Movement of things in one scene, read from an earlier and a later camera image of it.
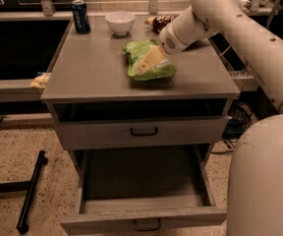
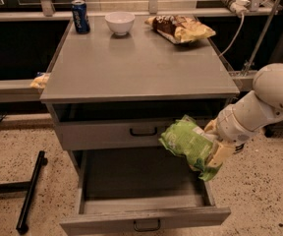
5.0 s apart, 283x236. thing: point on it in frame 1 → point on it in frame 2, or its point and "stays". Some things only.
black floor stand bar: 28,185 stays
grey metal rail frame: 22,89 stays
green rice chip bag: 136,51 → 182,139
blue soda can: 81,17 stays
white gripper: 168,42 → 230,126
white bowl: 120,22 stays
